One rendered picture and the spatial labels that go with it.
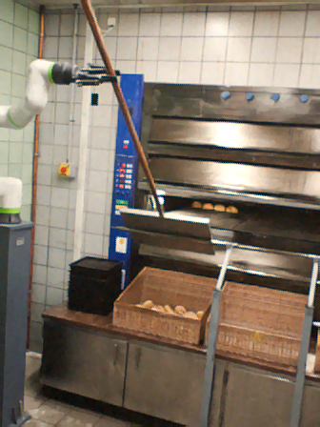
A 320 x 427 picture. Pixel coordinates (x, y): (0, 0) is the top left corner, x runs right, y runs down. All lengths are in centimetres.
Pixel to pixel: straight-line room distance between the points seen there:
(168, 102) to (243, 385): 182
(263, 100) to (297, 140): 33
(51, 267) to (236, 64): 197
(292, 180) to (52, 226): 177
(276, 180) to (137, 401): 159
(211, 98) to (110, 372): 182
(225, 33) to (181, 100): 49
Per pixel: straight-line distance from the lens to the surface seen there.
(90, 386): 320
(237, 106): 316
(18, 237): 276
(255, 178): 310
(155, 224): 286
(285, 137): 308
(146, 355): 295
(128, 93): 335
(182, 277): 327
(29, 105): 217
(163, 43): 334
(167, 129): 326
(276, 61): 314
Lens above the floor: 170
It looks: 8 degrees down
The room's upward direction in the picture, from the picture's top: 5 degrees clockwise
